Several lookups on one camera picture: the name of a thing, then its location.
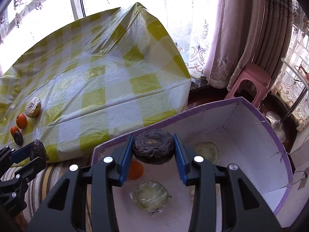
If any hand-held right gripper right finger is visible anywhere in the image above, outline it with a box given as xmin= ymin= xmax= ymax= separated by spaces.
xmin=172 ymin=133 xmax=282 ymax=232

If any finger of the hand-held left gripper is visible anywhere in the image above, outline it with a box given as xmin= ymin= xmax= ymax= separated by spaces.
xmin=0 ymin=143 xmax=33 ymax=172
xmin=0 ymin=158 xmax=47 ymax=194

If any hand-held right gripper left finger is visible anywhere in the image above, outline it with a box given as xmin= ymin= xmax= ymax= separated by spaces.
xmin=27 ymin=134 xmax=135 ymax=232

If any dark brown round cake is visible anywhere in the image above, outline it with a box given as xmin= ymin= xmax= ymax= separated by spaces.
xmin=132 ymin=129 xmax=175 ymax=165

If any white cardboard box purple rim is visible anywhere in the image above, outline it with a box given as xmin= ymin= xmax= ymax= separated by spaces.
xmin=91 ymin=97 xmax=294 ymax=232

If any striped rug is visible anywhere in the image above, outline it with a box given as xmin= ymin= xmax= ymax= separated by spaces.
xmin=0 ymin=155 xmax=95 ymax=225

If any pale round cake in box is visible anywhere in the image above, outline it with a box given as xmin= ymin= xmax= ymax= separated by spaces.
xmin=193 ymin=142 xmax=220 ymax=164

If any wrapped green cake in box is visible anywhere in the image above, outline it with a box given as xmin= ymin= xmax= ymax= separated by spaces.
xmin=132 ymin=180 xmax=171 ymax=213

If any wrapped pastry on table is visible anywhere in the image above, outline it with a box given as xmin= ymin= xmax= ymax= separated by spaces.
xmin=25 ymin=97 xmax=42 ymax=119

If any yellow white checked tablecloth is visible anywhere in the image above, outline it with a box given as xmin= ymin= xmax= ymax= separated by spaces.
xmin=0 ymin=2 xmax=192 ymax=164

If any metal floor stand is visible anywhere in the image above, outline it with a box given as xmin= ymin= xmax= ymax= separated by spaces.
xmin=265 ymin=77 xmax=309 ymax=143

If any pink plastic stool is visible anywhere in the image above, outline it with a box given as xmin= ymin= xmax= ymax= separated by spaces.
xmin=224 ymin=62 xmax=271 ymax=111

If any sheer embroidered curtain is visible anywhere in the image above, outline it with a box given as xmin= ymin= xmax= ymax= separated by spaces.
xmin=135 ymin=0 xmax=221 ymax=79
xmin=270 ymin=0 xmax=309 ymax=132

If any beige heavy curtain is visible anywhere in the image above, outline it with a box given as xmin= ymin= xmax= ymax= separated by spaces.
xmin=203 ymin=0 xmax=294 ymax=95

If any sheer floral curtain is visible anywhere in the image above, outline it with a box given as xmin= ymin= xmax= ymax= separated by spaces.
xmin=0 ymin=0 xmax=114 ymax=44

